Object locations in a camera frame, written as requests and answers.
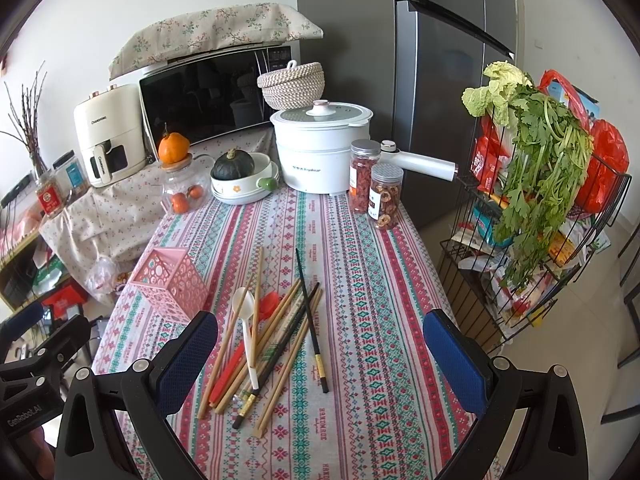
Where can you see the leafy green vegetables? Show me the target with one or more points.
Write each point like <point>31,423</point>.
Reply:
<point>548,166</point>

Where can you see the jar of dried fruit rings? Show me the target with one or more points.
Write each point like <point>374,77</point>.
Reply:
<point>384,195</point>

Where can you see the floral side table cloth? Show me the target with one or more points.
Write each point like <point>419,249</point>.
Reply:
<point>115,223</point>

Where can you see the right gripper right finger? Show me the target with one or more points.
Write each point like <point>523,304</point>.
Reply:
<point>551,443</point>

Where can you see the white electric cooking pot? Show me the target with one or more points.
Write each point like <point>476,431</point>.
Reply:
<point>314,143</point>

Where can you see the orange fruit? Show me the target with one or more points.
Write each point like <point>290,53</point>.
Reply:
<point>173,147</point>

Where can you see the cream air fryer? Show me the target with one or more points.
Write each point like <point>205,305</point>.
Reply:
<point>110,135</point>

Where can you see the black wire rack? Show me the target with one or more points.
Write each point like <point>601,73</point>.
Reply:
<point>487,310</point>

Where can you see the glass jar with tomatoes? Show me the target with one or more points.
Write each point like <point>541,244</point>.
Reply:
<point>185,184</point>

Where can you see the dark green squash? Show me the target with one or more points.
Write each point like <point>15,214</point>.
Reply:
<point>233,165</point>

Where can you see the glass jar red label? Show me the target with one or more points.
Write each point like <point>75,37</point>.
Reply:
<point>49,194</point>

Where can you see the floral microwave cover cloth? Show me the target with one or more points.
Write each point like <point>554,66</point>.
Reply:
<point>211,30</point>

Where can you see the long bamboo chopstick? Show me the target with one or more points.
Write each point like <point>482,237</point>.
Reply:
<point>255,318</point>

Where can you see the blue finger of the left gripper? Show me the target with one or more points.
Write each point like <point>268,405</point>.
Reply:
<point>20,322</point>

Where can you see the dried branches vase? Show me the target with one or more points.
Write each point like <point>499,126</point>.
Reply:
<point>24,119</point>

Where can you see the patterned tablecloth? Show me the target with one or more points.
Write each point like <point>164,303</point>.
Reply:
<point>390,413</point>

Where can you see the white plastic spoon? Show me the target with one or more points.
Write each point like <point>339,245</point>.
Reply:
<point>246,320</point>

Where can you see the jar of red dried fruit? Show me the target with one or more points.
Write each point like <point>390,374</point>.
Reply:
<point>364,154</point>

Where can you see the red plastic bag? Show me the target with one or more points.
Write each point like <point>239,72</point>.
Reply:
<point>609,161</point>

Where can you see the glass jar blue label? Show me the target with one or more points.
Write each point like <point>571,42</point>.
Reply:
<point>71,176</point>

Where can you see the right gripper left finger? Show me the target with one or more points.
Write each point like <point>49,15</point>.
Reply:
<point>90,442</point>

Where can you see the woven lidded basket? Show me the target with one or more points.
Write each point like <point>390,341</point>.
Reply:
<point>295,86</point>

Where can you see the grey refrigerator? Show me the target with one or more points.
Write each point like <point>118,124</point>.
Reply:
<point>409,62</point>

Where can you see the white ceramic casserole dish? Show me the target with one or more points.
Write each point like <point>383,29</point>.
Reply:
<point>249,189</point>

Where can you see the black chopstick gold band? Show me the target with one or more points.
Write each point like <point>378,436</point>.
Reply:
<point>310,319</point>

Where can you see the black microwave oven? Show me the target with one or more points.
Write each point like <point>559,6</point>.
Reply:
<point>208,95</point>

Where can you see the pink perforated utensil holder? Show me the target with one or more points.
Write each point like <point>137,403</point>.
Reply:
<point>170,281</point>

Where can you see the pale cabbage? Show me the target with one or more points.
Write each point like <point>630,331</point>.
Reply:
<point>504,79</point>

